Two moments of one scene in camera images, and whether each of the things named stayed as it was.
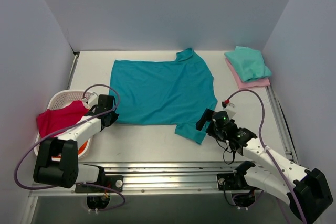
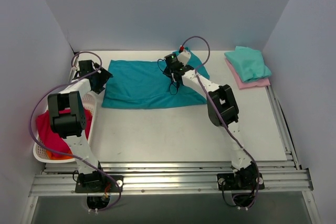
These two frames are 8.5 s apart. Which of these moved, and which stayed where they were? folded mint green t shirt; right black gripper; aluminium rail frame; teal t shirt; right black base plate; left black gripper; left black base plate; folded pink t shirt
Moved: right black gripper; left black gripper; teal t shirt
Stayed: folded mint green t shirt; left black base plate; aluminium rail frame; right black base plate; folded pink t shirt
